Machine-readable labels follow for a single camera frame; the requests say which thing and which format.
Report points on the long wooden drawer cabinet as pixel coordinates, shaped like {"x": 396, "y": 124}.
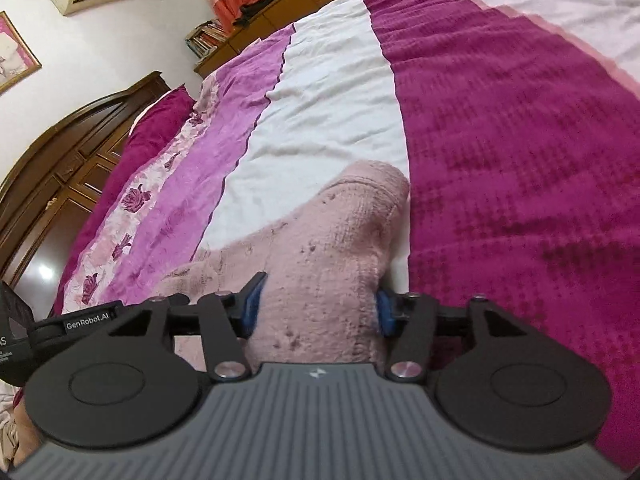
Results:
{"x": 276, "y": 15}

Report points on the dark wooden headboard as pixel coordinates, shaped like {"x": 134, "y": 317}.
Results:
{"x": 50, "y": 192}

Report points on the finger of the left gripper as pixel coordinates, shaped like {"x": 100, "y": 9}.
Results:
{"x": 64, "y": 330}

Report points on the magenta velvet pillow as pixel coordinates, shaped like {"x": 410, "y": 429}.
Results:
{"x": 149, "y": 135}

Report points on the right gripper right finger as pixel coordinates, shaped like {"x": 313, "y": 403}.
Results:
{"x": 408, "y": 323}

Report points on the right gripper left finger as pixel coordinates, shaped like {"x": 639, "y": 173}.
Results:
{"x": 225, "y": 321}

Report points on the black item on cabinet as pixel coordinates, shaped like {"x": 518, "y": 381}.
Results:
{"x": 249, "y": 10}

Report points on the striped pink magenta bedspread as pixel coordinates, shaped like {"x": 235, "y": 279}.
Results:
{"x": 515, "y": 122}

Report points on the stack of books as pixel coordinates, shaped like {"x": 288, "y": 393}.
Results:
{"x": 206, "y": 38}

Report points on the framed wedding photo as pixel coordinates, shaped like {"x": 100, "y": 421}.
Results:
{"x": 16, "y": 59}

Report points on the person's hand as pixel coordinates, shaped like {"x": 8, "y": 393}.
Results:
{"x": 29, "y": 439}

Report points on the pink knit cardigan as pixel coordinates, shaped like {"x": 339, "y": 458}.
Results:
{"x": 324, "y": 262}

